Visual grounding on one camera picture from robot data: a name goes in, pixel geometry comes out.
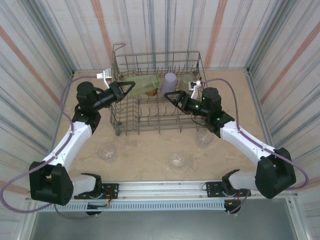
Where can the pale yellow textured cup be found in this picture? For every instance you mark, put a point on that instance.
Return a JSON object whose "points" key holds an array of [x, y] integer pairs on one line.
{"points": [[185, 81]]}

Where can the lavender plastic tumbler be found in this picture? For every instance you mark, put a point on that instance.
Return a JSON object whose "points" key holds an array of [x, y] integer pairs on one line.
{"points": [[168, 82]]}

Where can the green translucent cup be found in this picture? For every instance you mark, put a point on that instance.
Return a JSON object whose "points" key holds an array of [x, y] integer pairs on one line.
{"points": [[145, 83]]}

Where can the amber textured glass cup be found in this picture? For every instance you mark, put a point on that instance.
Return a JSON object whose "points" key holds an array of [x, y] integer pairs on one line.
{"points": [[151, 92]]}

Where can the clear plastic cup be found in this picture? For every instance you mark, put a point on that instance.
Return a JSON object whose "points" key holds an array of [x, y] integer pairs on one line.
{"points": [[107, 151], [177, 161], [203, 142]]}

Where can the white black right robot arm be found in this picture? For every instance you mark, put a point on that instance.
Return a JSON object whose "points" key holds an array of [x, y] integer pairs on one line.
{"points": [[250, 142]]}

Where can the black round foot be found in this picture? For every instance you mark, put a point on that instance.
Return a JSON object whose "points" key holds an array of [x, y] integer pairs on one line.
{"points": [[233, 208], [93, 213]]}

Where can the grey metal panel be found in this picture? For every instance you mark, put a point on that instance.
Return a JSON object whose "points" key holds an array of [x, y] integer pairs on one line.
{"points": [[160, 225]]}

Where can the aluminium back rail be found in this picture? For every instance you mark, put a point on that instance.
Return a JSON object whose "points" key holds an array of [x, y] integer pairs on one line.
{"points": [[230, 68]]}

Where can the aluminium side rail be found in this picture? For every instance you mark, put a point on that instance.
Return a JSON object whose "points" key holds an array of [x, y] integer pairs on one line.
{"points": [[253, 82]]}

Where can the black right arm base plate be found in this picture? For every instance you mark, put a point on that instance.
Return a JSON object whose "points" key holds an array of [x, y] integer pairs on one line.
{"points": [[212, 187]]}

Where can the aluminium mounting rail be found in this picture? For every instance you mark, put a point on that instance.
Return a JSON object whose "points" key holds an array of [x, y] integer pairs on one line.
{"points": [[160, 186]]}

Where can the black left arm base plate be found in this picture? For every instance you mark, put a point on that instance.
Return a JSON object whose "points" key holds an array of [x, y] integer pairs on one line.
{"points": [[113, 186]]}

